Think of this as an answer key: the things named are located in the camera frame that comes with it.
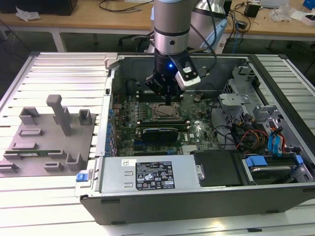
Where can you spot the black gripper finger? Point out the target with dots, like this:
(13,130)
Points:
(155,83)
(177,89)

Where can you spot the silver-topped CPU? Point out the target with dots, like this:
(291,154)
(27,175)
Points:
(167,112)

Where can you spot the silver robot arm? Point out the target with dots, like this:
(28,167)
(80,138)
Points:
(172,27)

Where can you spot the CPU socket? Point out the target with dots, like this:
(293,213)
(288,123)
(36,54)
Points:
(167,119)

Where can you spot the round coin battery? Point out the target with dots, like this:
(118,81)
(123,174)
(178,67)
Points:
(197,98)

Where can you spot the RAM slot with white clips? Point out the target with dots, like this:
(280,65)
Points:
(188,127)
(162,121)

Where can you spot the RAM slot with black clips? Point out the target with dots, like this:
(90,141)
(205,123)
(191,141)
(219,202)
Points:
(162,124)

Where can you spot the black office chair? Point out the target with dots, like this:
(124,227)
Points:
(128,39)

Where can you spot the black graphics card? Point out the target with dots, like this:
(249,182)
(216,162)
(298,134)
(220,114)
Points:
(160,134)

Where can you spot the blue card retention clip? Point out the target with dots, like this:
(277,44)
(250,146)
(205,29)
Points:
(111,112)
(109,126)
(108,139)
(107,148)

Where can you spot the silver disk bay cage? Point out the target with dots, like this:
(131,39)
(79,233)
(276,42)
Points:
(233,98)

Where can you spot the silver finned heatsink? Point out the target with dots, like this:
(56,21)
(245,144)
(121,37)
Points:
(189,149)

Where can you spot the green motherboard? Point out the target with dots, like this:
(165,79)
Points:
(204,145)

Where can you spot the pale blue teach pendant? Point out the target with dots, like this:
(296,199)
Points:
(219,34)

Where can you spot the wooden desk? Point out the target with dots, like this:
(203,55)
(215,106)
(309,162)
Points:
(98,22)

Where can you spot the black plastic shroud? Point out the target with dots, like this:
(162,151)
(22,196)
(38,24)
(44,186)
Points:
(216,167)

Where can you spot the grey power supply unit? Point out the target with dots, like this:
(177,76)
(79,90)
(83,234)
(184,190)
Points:
(115,177)

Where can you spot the small black power adapter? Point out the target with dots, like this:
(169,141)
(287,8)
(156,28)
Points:
(251,10)

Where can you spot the black open PC case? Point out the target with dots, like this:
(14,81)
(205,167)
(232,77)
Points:
(172,206)

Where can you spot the blue case latch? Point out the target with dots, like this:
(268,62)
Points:
(81,177)

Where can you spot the hard disk in blue carrier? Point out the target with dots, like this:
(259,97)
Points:
(268,173)

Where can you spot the grey parts rack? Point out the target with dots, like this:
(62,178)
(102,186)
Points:
(49,147)

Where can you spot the clear plastic bag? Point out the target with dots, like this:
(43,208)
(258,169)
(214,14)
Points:
(280,12)

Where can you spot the large black box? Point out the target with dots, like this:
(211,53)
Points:
(37,6)

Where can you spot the green RAM stick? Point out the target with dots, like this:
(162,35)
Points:
(32,152)

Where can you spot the crumpled white plastic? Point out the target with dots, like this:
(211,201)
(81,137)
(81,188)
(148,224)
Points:
(27,13)

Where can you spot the white cardboard box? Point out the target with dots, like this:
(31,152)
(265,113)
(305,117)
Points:
(307,18)

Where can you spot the blue box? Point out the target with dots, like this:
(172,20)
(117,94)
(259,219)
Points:
(310,3)

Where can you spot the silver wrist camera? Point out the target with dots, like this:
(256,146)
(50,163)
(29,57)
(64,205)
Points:
(188,81)

